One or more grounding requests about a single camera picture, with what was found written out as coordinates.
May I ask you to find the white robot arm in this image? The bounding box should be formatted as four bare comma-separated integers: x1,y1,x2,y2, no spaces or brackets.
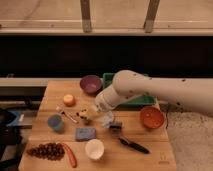
78,70,213,120

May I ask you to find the small metal cup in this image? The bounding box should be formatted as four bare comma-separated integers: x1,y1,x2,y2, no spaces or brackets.
80,117,92,125

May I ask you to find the teal blue cup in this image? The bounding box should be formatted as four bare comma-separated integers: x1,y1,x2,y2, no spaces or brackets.
47,115,64,133

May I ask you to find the white paper cup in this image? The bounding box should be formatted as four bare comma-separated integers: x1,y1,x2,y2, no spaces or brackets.
85,139,105,161

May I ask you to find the crumpled blue white cloth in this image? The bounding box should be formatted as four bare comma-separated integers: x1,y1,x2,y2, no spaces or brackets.
102,111,115,128

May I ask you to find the yellow orange round fruit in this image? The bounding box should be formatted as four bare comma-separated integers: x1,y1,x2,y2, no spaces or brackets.
63,94,75,107

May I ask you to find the blue sponge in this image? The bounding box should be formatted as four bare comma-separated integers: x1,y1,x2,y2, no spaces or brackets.
75,127,96,141

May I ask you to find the purple bowl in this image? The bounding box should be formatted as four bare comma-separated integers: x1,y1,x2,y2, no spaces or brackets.
80,75,102,94

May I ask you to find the small metal spoon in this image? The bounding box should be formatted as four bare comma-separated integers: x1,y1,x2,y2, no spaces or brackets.
56,107,78,124

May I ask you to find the wooden cutting board table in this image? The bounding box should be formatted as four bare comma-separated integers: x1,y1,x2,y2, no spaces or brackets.
19,81,177,171

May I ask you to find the dark brown block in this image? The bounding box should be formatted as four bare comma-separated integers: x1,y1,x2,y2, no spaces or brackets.
109,122,122,132

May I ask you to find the green plastic tray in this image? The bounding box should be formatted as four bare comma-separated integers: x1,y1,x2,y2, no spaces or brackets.
102,73,156,108

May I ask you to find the orange carrot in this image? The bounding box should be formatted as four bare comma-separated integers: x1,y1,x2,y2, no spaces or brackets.
62,143,77,168

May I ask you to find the bunch of dark grapes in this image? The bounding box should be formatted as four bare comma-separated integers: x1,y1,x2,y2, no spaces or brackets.
27,143,65,160

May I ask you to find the orange bowl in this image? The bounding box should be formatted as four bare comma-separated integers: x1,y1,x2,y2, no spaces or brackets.
140,106,164,129

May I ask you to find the black blue bag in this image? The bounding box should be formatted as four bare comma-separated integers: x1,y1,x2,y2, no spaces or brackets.
0,108,22,171

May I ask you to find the black handled knife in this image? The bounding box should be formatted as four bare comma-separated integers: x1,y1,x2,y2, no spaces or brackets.
118,137,150,154

